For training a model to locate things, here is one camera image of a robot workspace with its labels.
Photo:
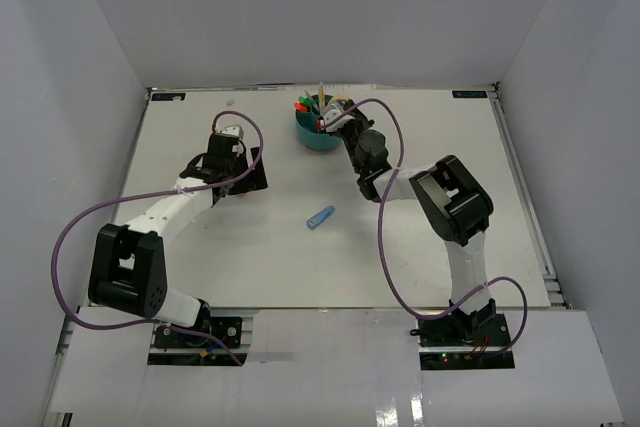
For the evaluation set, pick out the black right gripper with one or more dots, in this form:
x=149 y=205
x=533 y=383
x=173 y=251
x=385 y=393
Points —
x=362 y=120

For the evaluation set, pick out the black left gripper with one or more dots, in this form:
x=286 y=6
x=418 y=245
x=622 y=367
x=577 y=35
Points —
x=253 y=181

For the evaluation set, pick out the pink pen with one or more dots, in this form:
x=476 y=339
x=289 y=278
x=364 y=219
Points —
x=321 y=96

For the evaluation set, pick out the grey mechanical pencil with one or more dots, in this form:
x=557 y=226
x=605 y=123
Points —
x=313 y=105

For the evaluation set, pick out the orange cap black highlighter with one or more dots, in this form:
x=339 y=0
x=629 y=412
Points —
x=301 y=107

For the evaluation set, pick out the blue correction tape dispenser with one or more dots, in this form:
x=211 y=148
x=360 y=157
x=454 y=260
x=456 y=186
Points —
x=320 y=217

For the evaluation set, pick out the beige masking tape roll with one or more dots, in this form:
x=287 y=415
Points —
x=340 y=99

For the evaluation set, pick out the green cap black highlighter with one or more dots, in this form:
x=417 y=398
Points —
x=305 y=101

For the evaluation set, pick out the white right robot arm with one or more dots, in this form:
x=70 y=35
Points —
x=455 y=205

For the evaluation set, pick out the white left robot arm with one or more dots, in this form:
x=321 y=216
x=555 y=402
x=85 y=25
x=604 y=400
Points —
x=129 y=271

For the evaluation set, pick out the teal round organizer container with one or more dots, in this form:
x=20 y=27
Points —
x=310 y=137

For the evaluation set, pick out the right black table label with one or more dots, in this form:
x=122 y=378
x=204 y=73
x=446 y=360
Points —
x=469 y=94

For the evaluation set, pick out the black table label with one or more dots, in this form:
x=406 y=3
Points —
x=168 y=97
x=469 y=94

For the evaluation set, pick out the left black table label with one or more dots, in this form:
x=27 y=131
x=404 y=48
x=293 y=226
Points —
x=168 y=97

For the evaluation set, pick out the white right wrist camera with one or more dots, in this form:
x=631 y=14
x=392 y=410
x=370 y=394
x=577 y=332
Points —
x=332 y=118

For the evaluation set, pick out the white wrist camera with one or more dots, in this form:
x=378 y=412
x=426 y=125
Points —
x=332 y=118
x=236 y=133

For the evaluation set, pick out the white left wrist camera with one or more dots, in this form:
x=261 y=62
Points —
x=236 y=133

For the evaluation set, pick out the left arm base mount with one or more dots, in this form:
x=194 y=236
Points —
x=228 y=329

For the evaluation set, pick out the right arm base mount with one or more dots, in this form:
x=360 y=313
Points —
x=443 y=348

